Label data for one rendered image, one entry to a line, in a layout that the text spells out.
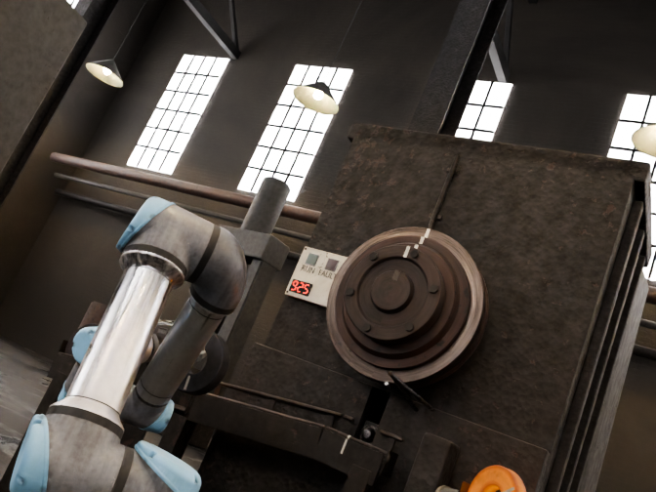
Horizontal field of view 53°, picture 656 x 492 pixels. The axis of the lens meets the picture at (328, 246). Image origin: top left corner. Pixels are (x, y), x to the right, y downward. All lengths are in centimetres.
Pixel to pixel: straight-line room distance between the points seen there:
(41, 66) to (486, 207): 275
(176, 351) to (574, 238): 122
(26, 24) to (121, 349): 309
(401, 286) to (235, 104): 1016
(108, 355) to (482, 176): 145
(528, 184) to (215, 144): 971
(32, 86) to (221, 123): 791
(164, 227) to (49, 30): 303
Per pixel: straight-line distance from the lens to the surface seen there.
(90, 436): 103
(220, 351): 158
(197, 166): 1156
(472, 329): 184
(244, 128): 1143
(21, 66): 403
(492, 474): 162
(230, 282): 121
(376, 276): 189
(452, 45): 581
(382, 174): 232
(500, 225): 211
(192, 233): 118
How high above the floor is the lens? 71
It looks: 14 degrees up
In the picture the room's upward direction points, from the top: 23 degrees clockwise
